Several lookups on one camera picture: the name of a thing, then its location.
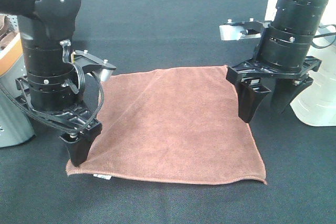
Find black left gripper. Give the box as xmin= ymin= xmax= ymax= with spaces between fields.
xmin=15 ymin=77 xmax=102 ymax=167

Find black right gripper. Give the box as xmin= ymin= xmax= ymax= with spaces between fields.
xmin=226 ymin=56 xmax=322 ymax=123

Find brown microfibre towel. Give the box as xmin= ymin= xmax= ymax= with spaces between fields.
xmin=66 ymin=66 xmax=266 ymax=185

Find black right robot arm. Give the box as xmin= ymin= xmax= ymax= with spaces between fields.
xmin=219 ymin=0 xmax=329 ymax=122

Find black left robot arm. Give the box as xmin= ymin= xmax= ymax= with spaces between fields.
xmin=1 ymin=0 xmax=114 ymax=166

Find grey perforated laundry basket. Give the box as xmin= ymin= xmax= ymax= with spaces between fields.
xmin=0 ymin=34 xmax=36 ymax=148

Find brown towels in basket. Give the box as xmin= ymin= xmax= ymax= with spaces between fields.
xmin=1 ymin=14 xmax=19 ymax=51

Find black table cloth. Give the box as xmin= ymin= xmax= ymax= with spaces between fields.
xmin=1 ymin=0 xmax=335 ymax=223

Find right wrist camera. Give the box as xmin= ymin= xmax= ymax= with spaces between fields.
xmin=219 ymin=18 xmax=270 ymax=41

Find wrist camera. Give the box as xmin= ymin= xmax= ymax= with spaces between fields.
xmin=73 ymin=50 xmax=116 ymax=82
xmin=219 ymin=18 xmax=270 ymax=41

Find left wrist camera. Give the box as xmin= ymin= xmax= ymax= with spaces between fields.
xmin=73 ymin=50 xmax=116 ymax=82

